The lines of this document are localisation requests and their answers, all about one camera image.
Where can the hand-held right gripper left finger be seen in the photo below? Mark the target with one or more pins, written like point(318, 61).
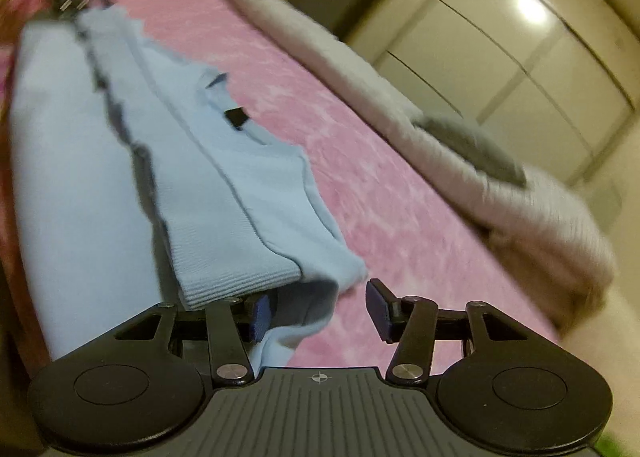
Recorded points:
point(260, 318)

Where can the white wardrobe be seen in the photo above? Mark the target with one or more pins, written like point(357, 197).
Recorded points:
point(500, 67)

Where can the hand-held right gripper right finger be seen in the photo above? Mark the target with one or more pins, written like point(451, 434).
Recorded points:
point(378, 309)

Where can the grey cloth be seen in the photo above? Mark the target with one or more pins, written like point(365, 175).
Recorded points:
point(470, 147)

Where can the light blue sweatshirt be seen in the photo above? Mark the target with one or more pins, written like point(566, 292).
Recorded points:
point(75, 212)

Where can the white fluffy blanket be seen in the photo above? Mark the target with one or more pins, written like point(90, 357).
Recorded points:
point(360, 72)

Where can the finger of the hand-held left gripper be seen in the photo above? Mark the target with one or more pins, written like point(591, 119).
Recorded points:
point(80, 4)

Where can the pink fluffy blanket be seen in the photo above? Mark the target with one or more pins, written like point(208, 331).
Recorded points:
point(380, 187)

